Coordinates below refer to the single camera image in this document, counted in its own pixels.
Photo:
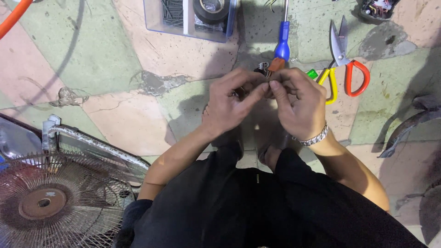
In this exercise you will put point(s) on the black electrical tape roll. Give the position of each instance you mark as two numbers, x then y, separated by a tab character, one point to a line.
210	12

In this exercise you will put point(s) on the white rusty metal tube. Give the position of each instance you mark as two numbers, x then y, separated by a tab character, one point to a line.
93	143

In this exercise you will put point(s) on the person's right hand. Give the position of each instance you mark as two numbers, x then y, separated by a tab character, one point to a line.
305	103

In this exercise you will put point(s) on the translucent plastic cover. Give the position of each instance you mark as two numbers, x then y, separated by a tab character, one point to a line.
17	139

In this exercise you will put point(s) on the dark curved fan blade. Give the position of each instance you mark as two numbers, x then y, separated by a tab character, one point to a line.
406	127
432	213

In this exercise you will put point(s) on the orange and black electrical switch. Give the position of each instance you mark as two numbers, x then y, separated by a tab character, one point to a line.
275	64

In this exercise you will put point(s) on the person's dark sandal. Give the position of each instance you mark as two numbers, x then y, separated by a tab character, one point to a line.
229	137
272	151

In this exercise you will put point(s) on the clear plastic compartment box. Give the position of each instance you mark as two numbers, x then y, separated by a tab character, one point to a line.
155	20

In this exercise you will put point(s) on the person's left hand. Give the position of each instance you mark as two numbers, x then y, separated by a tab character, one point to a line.
224	106

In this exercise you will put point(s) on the pile of dark screws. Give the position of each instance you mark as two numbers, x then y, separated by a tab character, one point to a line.
172	13

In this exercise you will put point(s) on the person's black clothing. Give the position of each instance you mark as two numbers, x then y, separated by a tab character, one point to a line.
262	213

